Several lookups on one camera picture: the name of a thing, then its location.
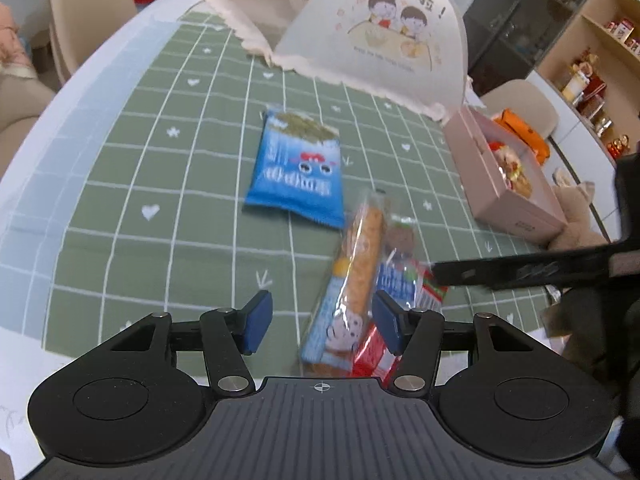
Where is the long bread stick packet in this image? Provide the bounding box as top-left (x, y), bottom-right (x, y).
top-left (299, 189), bottom-right (389, 379)

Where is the blue snack packet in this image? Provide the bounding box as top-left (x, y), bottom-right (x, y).
top-left (242, 109), bottom-right (347, 232)

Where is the orange snack bag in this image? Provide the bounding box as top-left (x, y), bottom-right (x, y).
top-left (491, 108), bottom-right (552, 164)

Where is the beige sofa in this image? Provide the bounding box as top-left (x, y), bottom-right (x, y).
top-left (0, 74), bottom-right (57, 178)

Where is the dark glass cabinet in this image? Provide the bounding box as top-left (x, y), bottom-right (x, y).
top-left (461, 0), bottom-right (612, 97)

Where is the green checked tablecloth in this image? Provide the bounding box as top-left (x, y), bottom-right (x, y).
top-left (0, 7), bottom-right (568, 363)

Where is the red sausage packet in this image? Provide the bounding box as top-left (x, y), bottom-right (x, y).
top-left (351, 266), bottom-right (449, 379)

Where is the brown plush toy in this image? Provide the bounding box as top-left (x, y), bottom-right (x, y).
top-left (546, 169), bottom-right (622, 252)

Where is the white printed mesh food cover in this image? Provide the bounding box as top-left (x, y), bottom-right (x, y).
top-left (196, 0), bottom-right (472, 124)

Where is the wooden wall shelf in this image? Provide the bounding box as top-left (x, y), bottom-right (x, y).
top-left (536, 0), bottom-right (640, 162)

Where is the glass jar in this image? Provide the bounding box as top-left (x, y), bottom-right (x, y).
top-left (580, 95), bottom-right (607, 126)

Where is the yellow lidded jar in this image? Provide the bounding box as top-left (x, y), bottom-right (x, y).
top-left (561, 74), bottom-right (587, 102)

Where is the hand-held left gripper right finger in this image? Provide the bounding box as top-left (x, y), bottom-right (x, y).
top-left (372, 290), bottom-right (546, 396)

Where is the pink cloth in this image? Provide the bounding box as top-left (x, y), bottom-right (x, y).
top-left (0, 2), bottom-right (32, 78)

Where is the clear bread packet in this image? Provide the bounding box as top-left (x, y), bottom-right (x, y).
top-left (492, 142), bottom-right (534, 199)

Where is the colourful figurine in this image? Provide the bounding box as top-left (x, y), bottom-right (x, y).
top-left (571, 49), bottom-right (600, 80)

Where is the pink cardboard box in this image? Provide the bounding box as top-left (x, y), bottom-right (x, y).
top-left (442, 106), bottom-right (569, 247)

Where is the beige chair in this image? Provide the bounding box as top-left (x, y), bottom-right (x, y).
top-left (479, 78), bottom-right (561, 142)
top-left (48, 0), bottom-right (139, 87)

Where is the clear hawthorn stick packet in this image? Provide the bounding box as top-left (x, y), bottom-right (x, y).
top-left (374, 216), bottom-right (427, 312)

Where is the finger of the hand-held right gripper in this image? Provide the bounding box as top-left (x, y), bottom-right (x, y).
top-left (431, 239), bottom-right (622, 292)

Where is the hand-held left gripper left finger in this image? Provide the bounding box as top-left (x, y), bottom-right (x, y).
top-left (100, 290), bottom-right (273, 396)

